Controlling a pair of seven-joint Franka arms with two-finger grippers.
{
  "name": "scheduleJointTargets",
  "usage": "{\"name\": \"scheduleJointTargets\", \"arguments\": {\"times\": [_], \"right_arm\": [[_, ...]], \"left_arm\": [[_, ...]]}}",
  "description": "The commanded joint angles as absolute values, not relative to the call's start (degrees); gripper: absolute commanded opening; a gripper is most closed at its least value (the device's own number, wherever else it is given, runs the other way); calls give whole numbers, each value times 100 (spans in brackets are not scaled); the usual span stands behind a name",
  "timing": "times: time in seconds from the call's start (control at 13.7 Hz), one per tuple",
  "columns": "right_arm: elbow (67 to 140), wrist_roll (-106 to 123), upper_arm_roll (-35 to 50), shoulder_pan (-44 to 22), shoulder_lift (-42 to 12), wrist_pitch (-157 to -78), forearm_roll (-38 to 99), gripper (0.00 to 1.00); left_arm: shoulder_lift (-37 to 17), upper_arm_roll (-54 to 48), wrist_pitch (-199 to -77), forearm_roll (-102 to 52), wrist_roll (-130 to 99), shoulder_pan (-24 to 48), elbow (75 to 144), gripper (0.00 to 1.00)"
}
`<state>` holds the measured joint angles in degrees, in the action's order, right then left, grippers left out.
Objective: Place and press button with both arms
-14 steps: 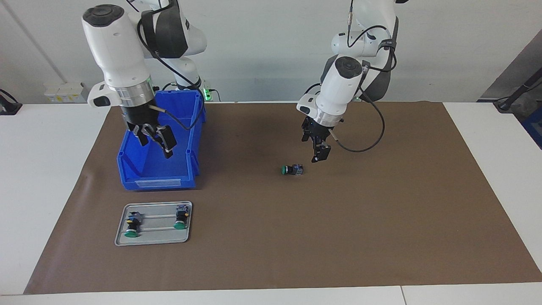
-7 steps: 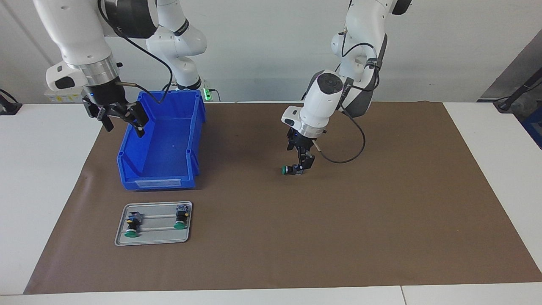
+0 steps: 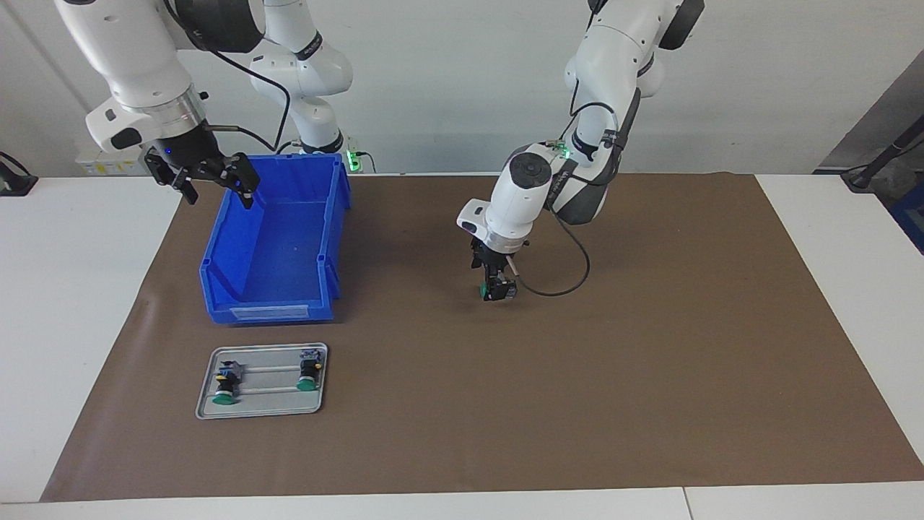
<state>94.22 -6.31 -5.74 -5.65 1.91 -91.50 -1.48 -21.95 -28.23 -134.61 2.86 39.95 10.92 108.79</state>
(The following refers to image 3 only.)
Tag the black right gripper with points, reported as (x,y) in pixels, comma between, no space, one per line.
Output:
(189,148)

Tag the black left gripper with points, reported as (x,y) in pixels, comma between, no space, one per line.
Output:
(494,261)

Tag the green push button switch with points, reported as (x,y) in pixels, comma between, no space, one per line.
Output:
(511,290)

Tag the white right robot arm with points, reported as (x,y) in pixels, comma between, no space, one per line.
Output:
(130,50)

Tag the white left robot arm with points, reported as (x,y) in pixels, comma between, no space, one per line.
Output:
(527,195)

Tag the green button with yellow band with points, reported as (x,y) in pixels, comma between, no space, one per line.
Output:
(227,383)

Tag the green button with white block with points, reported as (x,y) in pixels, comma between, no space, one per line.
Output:
(309,372)

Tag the blue plastic storage bin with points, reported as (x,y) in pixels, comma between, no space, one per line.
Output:
(281,245)

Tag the brown table mat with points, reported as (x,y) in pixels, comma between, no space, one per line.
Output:
(577,397)

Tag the black clamp stand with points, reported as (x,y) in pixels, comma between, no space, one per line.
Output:
(18,186)

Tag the grey metal tray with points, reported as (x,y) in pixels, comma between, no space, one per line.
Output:
(274,404)

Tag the black tripod stand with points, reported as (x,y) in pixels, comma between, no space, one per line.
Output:
(859,180)

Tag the blue crate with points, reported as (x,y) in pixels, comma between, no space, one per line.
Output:
(913,217)

